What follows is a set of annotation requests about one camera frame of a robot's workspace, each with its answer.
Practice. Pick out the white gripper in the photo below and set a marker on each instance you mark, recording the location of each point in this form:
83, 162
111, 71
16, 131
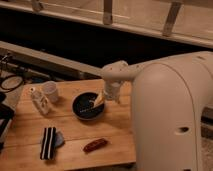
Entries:
111, 93

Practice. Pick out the black ceramic bowl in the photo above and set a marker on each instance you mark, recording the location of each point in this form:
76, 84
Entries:
83, 106

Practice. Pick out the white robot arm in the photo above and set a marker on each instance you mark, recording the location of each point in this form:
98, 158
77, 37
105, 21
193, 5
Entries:
168, 96

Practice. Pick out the brown chocolate bar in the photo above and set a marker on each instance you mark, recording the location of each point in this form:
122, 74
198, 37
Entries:
94, 145

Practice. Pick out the wooden table board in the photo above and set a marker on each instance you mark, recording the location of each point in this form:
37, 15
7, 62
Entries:
22, 146

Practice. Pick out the white plastic cup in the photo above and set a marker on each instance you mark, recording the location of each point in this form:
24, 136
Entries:
50, 90

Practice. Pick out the white spotted bottle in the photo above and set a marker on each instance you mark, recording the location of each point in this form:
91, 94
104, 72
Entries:
39, 101

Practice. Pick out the black white striped cloth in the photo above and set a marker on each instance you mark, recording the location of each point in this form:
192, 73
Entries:
48, 143

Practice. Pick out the black device at left edge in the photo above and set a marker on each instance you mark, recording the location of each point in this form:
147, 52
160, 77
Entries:
6, 114

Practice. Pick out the metal window railing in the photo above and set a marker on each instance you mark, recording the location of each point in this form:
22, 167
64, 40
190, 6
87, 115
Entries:
187, 21

